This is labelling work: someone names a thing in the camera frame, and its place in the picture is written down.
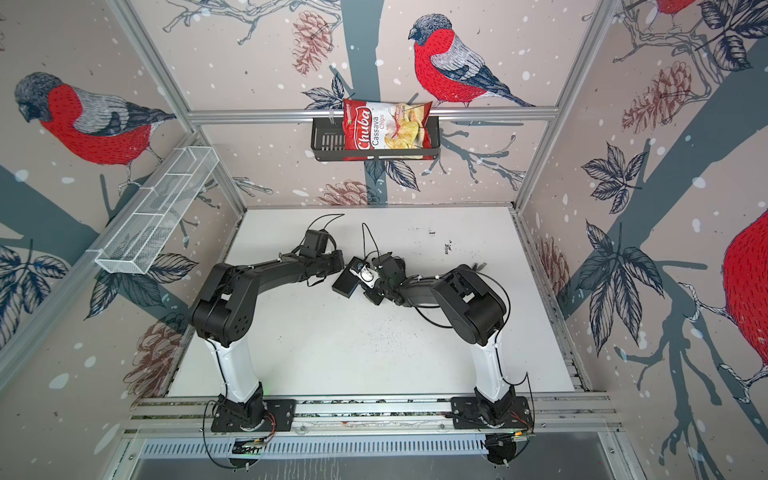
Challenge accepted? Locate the black network switch box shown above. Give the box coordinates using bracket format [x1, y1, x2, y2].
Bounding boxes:
[332, 269, 360, 298]

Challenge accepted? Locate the red cassava chips bag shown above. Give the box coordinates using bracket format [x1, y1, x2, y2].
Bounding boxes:
[342, 99, 432, 151]

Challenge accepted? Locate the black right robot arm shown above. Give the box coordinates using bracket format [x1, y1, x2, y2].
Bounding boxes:
[351, 253, 516, 425]

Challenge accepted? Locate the aluminium mounting rail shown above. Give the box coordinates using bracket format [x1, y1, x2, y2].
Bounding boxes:
[120, 391, 623, 436]

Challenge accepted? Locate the black wall basket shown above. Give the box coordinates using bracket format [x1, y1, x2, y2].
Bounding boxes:
[310, 116, 441, 162]

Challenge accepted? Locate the black ethernet cable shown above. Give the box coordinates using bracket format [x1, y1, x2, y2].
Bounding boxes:
[407, 261, 512, 330]

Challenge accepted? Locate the white wire mesh shelf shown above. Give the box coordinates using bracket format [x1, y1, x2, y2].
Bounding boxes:
[95, 146, 219, 274]

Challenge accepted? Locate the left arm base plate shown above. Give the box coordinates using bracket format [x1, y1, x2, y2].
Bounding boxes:
[211, 397, 297, 433]

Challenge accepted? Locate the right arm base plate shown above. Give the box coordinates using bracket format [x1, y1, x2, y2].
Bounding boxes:
[445, 396, 534, 430]

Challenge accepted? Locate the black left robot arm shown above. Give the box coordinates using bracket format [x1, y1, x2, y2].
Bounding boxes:
[189, 229, 345, 426]

